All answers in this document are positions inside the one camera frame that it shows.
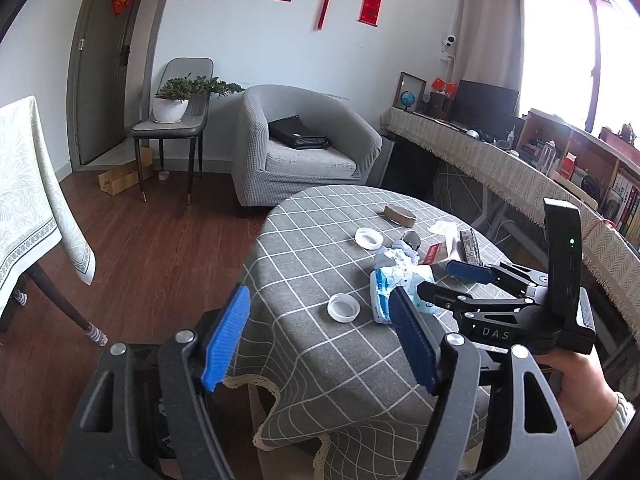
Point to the white plastic lid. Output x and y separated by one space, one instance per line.
372 237
343 306

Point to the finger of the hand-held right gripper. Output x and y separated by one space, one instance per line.
450 297
470 272

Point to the brown round container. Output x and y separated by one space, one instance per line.
440 104

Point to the flat cardboard box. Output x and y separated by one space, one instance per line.
120 180

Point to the person's right forearm white sleeve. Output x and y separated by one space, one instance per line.
610 422

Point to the black leather bag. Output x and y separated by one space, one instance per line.
300 135

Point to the wooden picture frame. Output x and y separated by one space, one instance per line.
420 82

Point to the grey door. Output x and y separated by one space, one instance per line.
100 85

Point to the wooden bookshelf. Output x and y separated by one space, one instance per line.
600 160

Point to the beige curtain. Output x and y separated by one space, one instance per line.
487 35

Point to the crumpled white paper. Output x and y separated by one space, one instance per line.
444 230

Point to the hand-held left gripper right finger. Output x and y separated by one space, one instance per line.
410 330

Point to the white security camera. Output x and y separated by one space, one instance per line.
448 42

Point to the small blue globe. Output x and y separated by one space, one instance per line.
407 99

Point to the white patterned tablecloth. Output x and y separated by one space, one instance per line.
30 185

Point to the grey checked tablecloth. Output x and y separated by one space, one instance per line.
310 260

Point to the beige fringed desk cloth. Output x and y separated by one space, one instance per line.
500 160

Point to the small red flags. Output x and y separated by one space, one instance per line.
440 84

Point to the dark grey small object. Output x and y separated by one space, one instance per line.
411 238

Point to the person's right hand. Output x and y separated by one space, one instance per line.
585 390

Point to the potted plant white bowl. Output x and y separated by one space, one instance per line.
170 107

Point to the red white small carton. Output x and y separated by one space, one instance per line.
434 253

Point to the crumpled grey blue cloth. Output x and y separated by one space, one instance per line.
395 257

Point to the grey armchair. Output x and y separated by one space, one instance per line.
310 170

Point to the grey dining chair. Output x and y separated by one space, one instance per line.
170 127

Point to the dark table leg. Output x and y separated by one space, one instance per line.
60 295

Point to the blue white tissue packet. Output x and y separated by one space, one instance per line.
387 285

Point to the striped table leg sock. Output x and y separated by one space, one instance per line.
20 298
97 334

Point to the black monitor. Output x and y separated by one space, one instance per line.
485 105

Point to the window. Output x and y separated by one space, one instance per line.
565 45

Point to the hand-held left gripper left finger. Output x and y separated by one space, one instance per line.
227 340

